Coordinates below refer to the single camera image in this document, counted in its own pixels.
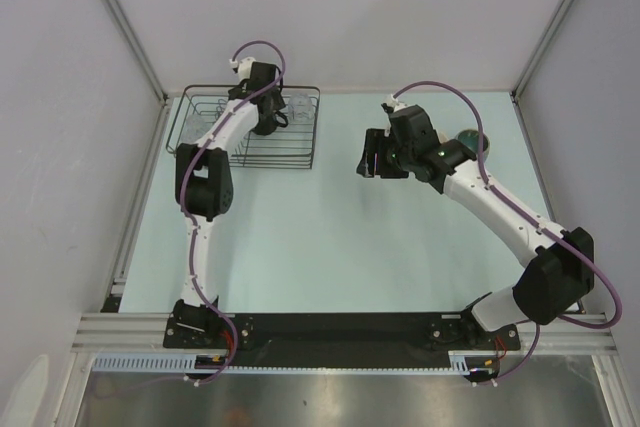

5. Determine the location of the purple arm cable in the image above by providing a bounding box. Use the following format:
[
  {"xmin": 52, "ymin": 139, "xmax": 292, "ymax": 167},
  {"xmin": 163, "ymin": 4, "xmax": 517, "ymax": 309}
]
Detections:
[
  {"xmin": 394, "ymin": 80, "xmax": 624, "ymax": 388},
  {"xmin": 179, "ymin": 40, "xmax": 288, "ymax": 389}
]

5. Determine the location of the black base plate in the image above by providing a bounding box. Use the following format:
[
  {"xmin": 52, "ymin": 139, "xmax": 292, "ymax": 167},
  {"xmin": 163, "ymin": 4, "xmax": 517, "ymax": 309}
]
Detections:
[{"xmin": 163, "ymin": 307, "xmax": 521, "ymax": 370}]

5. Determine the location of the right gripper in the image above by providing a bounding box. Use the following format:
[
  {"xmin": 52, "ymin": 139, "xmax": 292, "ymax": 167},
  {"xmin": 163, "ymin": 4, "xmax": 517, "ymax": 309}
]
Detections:
[{"xmin": 356, "ymin": 128, "xmax": 416, "ymax": 179}]

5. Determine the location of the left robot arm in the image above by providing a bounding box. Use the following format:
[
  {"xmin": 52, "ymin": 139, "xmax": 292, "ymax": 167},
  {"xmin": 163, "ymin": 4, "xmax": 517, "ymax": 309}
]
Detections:
[{"xmin": 165, "ymin": 57, "xmax": 288, "ymax": 348}]

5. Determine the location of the black wire dish rack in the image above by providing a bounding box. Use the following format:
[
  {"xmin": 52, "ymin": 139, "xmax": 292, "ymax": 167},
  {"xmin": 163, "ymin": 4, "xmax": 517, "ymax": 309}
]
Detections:
[{"xmin": 165, "ymin": 84, "xmax": 321, "ymax": 169}]

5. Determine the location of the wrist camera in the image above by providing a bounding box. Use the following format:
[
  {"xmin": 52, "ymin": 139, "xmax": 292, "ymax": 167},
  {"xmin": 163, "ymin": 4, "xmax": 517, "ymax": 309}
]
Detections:
[
  {"xmin": 229, "ymin": 57, "xmax": 255, "ymax": 81},
  {"xmin": 381, "ymin": 95, "xmax": 406, "ymax": 115}
]

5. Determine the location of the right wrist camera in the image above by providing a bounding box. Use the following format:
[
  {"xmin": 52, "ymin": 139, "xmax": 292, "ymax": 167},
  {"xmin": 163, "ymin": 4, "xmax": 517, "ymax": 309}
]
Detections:
[{"xmin": 381, "ymin": 95, "xmax": 406, "ymax": 115}]

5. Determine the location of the clear faceted glass cup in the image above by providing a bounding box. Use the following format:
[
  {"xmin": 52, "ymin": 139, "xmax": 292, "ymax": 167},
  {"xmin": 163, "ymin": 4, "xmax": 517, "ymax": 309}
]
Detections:
[{"xmin": 288, "ymin": 93, "xmax": 315, "ymax": 124}]

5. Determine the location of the white slotted cable duct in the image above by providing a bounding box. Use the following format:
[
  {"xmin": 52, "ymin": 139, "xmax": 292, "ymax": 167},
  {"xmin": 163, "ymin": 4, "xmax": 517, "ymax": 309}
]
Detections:
[{"xmin": 92, "ymin": 353, "xmax": 498, "ymax": 375}]

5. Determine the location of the aluminium frame rail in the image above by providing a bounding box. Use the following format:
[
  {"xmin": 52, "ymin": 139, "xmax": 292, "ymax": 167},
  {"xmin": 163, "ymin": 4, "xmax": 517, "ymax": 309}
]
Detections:
[{"xmin": 71, "ymin": 313, "xmax": 617, "ymax": 355}]

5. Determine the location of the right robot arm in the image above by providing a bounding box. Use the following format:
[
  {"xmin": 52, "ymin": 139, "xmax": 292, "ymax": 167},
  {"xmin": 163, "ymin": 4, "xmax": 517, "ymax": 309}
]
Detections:
[{"xmin": 356, "ymin": 104, "xmax": 594, "ymax": 348}]

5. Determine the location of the pink ceramic mug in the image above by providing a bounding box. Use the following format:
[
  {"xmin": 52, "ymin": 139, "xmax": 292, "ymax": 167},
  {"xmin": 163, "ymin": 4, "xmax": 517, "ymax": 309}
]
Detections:
[{"xmin": 436, "ymin": 131, "xmax": 449, "ymax": 144}]

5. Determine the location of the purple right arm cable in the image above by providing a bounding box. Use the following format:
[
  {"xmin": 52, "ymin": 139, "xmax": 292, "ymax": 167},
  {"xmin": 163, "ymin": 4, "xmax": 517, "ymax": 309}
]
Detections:
[{"xmin": 394, "ymin": 80, "xmax": 624, "ymax": 388}]

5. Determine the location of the black ceramic mug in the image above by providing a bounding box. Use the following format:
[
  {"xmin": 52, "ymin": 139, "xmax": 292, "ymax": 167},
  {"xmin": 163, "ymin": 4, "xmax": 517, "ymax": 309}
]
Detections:
[{"xmin": 252, "ymin": 110, "xmax": 289, "ymax": 136}]

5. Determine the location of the green speckled ceramic mug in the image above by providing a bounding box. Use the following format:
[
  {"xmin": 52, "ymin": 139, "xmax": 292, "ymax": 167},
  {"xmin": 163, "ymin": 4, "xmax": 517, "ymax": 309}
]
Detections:
[{"xmin": 455, "ymin": 129, "xmax": 491, "ymax": 160}]

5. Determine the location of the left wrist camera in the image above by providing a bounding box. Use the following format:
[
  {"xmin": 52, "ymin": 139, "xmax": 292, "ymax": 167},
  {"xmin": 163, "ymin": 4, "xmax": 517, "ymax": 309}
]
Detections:
[{"xmin": 229, "ymin": 57, "xmax": 255, "ymax": 81}]

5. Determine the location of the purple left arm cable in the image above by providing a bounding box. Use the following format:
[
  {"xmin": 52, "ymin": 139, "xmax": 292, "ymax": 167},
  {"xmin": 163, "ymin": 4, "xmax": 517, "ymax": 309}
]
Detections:
[{"xmin": 179, "ymin": 40, "xmax": 288, "ymax": 389}]

